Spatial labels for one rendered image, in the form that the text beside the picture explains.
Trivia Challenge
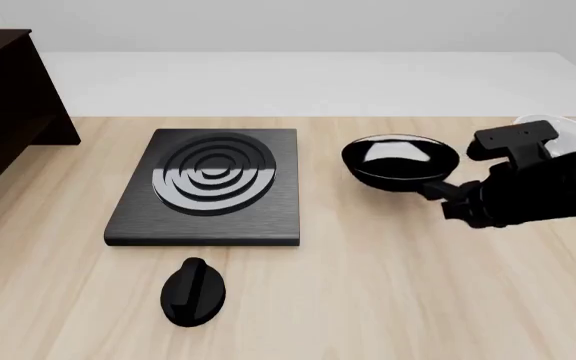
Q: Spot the dark wooden cabinet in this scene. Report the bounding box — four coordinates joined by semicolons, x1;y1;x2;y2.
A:
0;28;82;211

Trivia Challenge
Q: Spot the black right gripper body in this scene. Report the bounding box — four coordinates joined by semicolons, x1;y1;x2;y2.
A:
465;164;513;230

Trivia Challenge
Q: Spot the round black stove knob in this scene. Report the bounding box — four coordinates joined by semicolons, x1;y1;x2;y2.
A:
159;256;227;329

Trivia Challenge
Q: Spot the black frying pan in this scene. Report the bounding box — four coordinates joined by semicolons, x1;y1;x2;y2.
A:
340;133;465;197

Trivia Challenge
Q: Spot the flat black stove plate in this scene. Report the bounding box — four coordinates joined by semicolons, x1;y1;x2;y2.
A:
103;127;302;249

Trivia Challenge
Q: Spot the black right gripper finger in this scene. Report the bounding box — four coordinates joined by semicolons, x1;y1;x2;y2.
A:
421;181;471;204
440;200;475;222

